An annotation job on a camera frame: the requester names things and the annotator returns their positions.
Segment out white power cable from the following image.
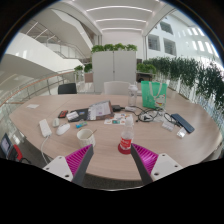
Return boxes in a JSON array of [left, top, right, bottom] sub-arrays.
[[39, 134, 52, 164]]

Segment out white power strip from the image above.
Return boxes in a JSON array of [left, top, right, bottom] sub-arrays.
[[38, 118, 53, 138]]

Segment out tall green plant hedge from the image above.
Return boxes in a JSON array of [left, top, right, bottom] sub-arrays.
[[143, 56, 224, 111]]

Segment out flat round red coaster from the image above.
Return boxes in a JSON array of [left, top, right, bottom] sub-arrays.
[[117, 143, 133, 155]]

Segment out colourful sticker sheet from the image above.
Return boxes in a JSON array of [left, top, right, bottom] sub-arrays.
[[103, 112, 134, 126]]

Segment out black power adapter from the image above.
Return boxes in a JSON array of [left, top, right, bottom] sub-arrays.
[[111, 104, 123, 113]]

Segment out red and black phone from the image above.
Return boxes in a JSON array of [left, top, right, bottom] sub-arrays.
[[57, 109, 69, 119]]

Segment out white tissue packet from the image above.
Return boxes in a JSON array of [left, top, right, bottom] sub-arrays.
[[161, 120, 175, 132]]

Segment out low green planter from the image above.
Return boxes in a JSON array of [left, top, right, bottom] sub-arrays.
[[136, 62, 158, 74], [73, 63, 93, 74]]

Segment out white grid-patterned cup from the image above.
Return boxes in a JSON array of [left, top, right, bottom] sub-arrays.
[[76, 128, 97, 149]]

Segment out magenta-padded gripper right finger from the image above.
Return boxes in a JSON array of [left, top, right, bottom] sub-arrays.
[[130, 143, 184, 185]]

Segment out white office chair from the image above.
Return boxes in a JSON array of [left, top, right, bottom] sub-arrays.
[[103, 80, 130, 97]]

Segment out ceiling strip lights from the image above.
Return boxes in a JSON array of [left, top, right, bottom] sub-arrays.
[[85, 4, 154, 33]]

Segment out white computer mouse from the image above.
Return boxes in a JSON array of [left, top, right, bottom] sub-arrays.
[[55, 122, 71, 136]]

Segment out open printed booklet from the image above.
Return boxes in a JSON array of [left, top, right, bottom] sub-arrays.
[[88, 100, 114, 121]]

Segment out dark blue keyboard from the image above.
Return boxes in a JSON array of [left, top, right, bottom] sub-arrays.
[[170, 113, 196, 134]]

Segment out black office chair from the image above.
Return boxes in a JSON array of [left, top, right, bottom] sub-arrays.
[[57, 82, 78, 95]]

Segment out clear red-labelled water bottle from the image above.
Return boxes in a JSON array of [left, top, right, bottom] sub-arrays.
[[119, 115, 135, 154]]

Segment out white card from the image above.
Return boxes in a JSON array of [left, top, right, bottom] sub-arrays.
[[65, 111, 80, 121]]

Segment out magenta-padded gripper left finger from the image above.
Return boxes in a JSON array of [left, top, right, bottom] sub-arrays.
[[42, 143, 95, 187]]

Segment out blue-green marker pen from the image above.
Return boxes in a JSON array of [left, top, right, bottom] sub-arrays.
[[75, 121, 88, 129]]

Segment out tangled black cables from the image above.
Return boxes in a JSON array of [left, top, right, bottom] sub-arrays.
[[131, 105, 178, 124]]

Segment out green plants atop cabinet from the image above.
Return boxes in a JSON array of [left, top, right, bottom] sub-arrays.
[[90, 43, 138, 54]]

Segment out white storage cabinet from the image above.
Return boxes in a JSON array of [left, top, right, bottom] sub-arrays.
[[91, 50, 138, 94]]

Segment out black notebook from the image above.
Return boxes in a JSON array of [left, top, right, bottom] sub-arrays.
[[66, 108, 90, 123]]

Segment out clear shaker bottle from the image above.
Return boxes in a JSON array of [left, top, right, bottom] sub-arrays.
[[127, 83, 139, 108]]

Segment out green tote bag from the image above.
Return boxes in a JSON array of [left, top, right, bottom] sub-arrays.
[[140, 80, 168, 110]]

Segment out small white rounded case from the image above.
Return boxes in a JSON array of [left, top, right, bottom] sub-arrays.
[[51, 117, 61, 128]]

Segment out clear plastic bag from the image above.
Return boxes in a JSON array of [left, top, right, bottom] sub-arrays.
[[176, 126, 188, 139]]

